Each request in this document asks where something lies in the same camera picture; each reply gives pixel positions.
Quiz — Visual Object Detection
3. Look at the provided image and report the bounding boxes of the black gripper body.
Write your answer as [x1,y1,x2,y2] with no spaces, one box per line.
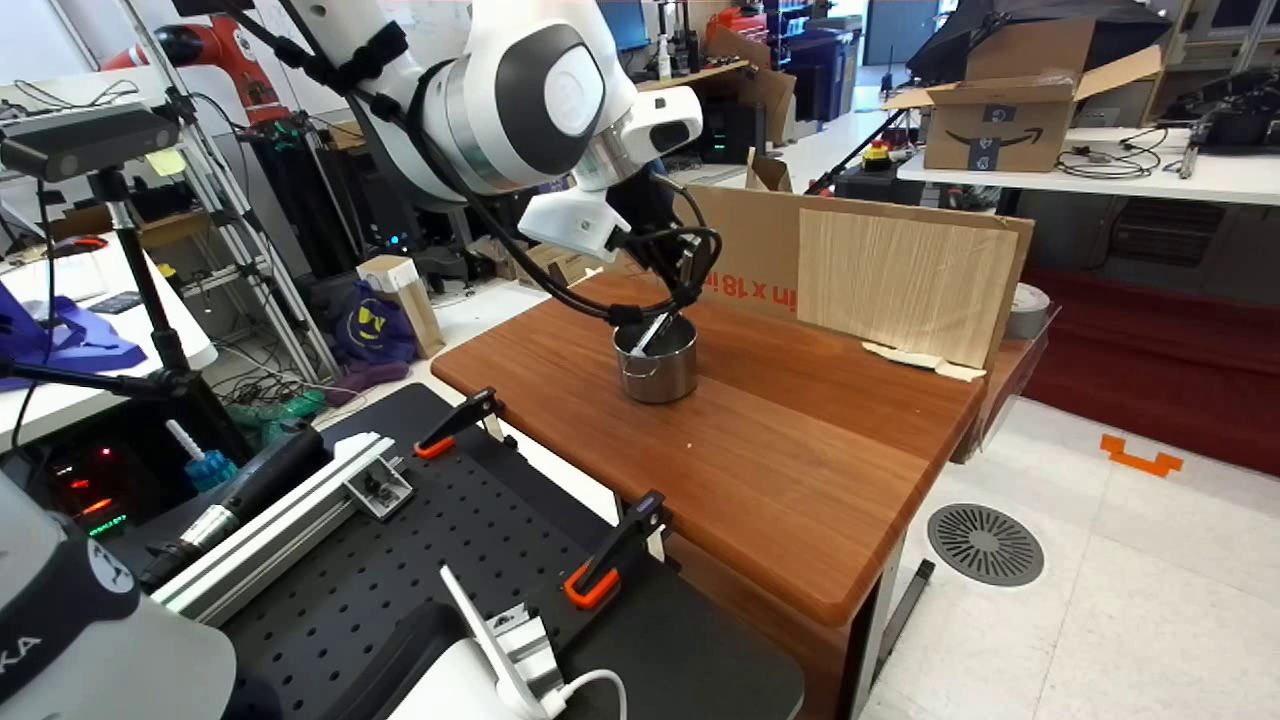
[605,168,725,287]

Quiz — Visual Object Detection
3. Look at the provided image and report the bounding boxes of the small stainless steel pot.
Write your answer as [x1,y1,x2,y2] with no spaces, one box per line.
[608,307,702,409]

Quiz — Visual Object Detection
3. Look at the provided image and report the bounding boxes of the brown cardboard panel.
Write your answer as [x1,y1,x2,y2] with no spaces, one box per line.
[679,179,1040,384]

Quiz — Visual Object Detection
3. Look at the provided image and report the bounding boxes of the small tan cardboard box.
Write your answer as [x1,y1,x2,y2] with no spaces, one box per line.
[352,252,452,361]

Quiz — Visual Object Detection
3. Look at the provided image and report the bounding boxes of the white plastic bucket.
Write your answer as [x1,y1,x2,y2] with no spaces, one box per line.
[1009,282,1061,348]

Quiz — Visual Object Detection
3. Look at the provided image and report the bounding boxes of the black perforated breadboard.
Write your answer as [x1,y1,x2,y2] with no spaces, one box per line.
[99,379,813,720]

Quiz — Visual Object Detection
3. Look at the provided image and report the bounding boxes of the open Amazon cardboard box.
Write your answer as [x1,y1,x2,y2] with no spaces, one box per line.
[885,12,1168,175]

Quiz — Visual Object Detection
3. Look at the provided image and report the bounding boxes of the round metal floor drain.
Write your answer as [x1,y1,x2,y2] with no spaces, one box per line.
[925,500,1051,591]

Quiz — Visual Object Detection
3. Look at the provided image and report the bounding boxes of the silver metal stand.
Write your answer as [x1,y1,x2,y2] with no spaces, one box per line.
[122,0,345,384]

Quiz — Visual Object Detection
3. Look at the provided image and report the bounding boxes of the red machine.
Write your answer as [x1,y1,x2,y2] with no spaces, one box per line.
[104,10,317,132]

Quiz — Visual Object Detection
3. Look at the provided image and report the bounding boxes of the red carpet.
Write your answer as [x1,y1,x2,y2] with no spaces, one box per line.
[1017,259,1280,479]

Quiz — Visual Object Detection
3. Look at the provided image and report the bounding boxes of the orange floor marking piece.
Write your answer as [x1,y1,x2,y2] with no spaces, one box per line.
[1097,433,1188,483]

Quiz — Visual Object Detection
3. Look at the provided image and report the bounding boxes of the black tripod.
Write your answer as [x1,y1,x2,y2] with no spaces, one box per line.
[36,166,233,433]

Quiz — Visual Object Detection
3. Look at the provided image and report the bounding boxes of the white background table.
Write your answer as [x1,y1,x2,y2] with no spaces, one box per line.
[890,125,1280,212]

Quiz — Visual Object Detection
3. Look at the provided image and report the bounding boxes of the purple cloth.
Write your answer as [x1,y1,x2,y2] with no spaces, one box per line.
[0,282,149,395]

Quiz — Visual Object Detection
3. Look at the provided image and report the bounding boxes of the grey and navy cap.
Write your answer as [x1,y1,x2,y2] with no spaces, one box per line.
[0,471,242,720]

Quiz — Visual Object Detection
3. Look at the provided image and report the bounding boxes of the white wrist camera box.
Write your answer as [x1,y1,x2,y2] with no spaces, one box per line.
[515,183,631,265]

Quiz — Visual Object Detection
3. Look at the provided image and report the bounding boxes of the black clamp with orange handle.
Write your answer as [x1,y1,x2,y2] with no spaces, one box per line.
[561,490,674,615]
[407,384,512,469]

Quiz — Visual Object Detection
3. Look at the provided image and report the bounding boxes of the white cable with adapter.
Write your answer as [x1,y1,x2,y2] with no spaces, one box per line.
[437,561,634,720]

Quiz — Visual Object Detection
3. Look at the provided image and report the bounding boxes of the black handled tool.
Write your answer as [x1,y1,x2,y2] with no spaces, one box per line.
[175,423,337,557]

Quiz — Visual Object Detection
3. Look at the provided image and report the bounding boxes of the aluminium extrusion rail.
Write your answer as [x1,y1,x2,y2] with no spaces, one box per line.
[149,428,418,628]

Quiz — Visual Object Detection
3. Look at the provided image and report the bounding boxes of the blue handled tool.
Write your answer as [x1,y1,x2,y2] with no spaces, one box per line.
[161,417,242,497]

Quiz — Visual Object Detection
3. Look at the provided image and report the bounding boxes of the grey camera on tripod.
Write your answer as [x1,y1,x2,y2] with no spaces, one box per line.
[0,99,183,183]

